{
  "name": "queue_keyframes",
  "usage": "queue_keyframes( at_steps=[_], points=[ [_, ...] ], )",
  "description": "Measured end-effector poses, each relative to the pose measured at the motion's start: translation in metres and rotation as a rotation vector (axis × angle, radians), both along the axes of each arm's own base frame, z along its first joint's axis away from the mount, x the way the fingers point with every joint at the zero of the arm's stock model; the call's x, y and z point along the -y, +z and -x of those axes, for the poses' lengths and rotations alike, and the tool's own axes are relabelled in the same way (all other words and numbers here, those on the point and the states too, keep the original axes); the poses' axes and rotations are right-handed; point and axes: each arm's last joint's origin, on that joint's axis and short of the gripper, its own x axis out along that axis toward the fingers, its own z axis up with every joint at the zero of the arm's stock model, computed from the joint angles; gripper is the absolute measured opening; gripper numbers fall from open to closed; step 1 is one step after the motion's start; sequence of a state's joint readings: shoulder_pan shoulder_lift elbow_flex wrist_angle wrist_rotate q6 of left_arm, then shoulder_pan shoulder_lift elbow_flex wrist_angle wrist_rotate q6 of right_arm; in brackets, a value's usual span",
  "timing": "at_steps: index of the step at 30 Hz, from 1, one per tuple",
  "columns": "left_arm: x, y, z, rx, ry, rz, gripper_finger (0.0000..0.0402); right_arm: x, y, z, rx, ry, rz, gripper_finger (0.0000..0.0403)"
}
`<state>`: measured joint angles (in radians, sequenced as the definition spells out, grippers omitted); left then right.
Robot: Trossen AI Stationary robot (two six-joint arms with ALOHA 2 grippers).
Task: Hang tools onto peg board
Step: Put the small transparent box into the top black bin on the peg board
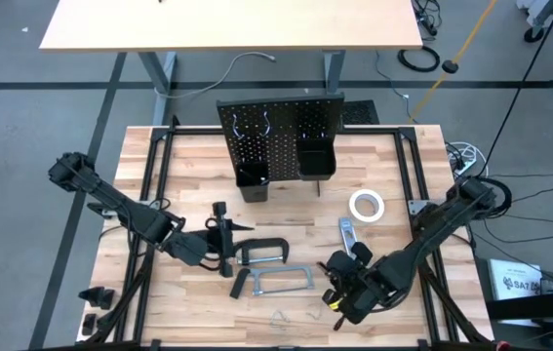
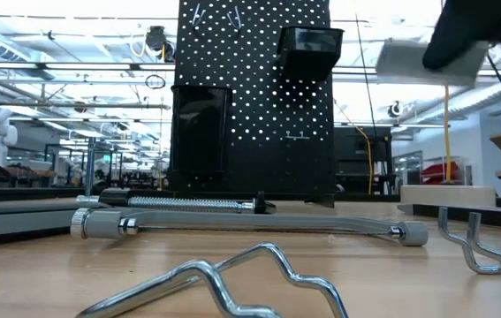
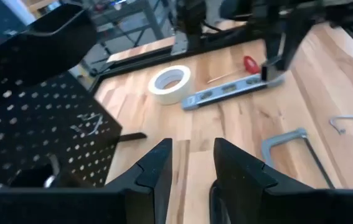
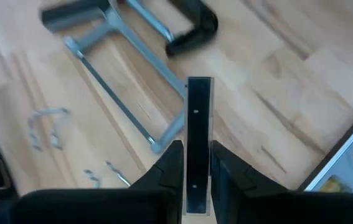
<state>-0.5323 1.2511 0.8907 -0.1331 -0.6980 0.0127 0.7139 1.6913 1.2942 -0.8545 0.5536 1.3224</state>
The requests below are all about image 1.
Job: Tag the white power strip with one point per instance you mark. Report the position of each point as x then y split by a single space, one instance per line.
466 166

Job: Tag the black metal pegboard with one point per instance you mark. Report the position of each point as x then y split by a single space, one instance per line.
281 127

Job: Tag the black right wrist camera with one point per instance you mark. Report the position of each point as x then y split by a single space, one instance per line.
361 314

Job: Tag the black aluminium table frame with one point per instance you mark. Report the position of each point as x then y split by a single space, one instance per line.
403 166

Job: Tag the beige desk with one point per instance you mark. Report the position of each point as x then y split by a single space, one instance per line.
232 24

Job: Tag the spare black gripper finger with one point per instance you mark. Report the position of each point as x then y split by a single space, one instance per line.
95 297
89 324

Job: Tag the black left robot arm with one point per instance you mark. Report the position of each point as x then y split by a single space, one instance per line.
110 195

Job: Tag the grey hacksaw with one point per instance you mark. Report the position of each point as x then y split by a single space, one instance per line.
239 285

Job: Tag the black C-clamp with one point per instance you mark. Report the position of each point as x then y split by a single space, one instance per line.
261 241

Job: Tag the silver corner bracket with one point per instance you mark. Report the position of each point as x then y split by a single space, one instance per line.
415 207

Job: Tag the white tape roll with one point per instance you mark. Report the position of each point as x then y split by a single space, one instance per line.
351 206

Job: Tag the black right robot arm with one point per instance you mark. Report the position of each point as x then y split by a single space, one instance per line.
451 219

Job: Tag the black floor mat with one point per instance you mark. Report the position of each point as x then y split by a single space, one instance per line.
361 112

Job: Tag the silver peg hook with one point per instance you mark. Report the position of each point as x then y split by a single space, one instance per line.
266 129
235 128

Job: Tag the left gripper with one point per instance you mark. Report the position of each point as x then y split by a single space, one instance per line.
188 246

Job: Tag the grey wheeled cart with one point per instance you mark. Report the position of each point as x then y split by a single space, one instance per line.
532 34

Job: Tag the wide black bin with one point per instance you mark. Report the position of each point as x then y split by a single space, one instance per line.
316 175

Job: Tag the tall narrow black bin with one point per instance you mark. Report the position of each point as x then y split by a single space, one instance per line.
252 194

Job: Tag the black equipment stand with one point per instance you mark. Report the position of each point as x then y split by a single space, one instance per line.
539 304

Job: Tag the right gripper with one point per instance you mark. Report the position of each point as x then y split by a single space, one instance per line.
354 278

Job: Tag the red button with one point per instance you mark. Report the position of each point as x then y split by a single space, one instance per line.
501 347

